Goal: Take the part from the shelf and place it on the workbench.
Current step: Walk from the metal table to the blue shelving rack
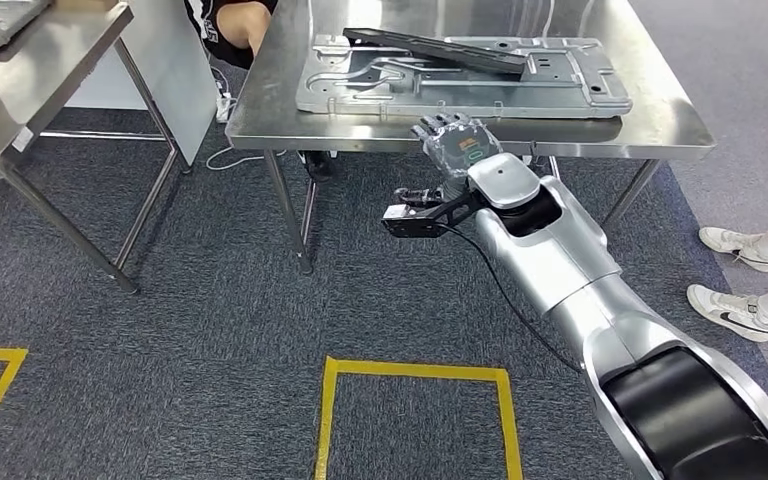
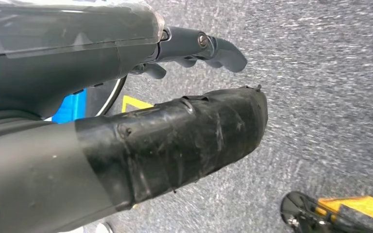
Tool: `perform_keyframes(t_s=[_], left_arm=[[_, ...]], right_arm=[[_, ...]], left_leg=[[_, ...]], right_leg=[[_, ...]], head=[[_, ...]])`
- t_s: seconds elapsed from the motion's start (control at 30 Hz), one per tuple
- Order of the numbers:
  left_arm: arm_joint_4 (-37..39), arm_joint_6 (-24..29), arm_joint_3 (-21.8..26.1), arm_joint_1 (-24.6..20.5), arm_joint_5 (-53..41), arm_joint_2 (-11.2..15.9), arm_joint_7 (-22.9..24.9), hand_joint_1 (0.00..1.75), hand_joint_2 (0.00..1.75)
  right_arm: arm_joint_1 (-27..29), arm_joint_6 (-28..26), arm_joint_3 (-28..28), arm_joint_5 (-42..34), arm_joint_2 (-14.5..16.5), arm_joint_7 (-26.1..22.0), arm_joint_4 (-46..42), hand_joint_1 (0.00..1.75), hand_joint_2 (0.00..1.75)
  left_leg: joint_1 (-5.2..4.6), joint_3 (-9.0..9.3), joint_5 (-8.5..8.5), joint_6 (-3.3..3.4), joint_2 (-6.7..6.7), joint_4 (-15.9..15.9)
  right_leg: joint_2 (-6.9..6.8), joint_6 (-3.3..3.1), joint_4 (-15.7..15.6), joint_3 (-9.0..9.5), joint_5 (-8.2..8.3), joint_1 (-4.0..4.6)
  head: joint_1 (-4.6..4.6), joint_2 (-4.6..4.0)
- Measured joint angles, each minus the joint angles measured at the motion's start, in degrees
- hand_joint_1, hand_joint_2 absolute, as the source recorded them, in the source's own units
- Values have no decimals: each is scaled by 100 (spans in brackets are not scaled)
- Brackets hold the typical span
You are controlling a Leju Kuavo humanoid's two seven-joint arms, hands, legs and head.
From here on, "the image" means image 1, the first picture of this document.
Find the black plastic frame part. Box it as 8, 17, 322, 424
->
342, 27, 530, 75

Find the steel workbench table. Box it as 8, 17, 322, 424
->
224, 0, 717, 276

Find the yellow floor tape square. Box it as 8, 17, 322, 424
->
314, 356, 524, 480

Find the grey panel board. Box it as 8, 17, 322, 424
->
115, 0, 218, 167

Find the person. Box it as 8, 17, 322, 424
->
183, 0, 337, 184
686, 185, 768, 344

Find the steel side table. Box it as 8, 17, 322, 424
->
0, 0, 193, 295

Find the black camera bracket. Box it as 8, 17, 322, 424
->
381, 190, 486, 239

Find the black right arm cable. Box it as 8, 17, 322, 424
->
435, 223, 584, 374

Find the white floor cable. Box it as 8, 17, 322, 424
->
205, 144, 287, 172

